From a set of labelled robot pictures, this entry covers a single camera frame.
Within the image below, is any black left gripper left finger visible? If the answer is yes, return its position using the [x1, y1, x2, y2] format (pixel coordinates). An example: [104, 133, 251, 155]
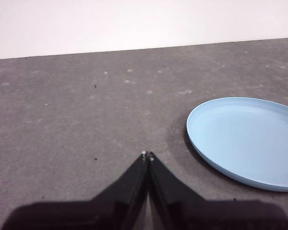
[1, 150, 149, 230]

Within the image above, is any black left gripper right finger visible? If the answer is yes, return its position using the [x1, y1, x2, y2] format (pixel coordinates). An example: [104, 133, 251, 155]
[147, 151, 288, 230]

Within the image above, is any blue round plate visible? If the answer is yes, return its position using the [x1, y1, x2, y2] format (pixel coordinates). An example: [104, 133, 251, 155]
[186, 96, 288, 193]

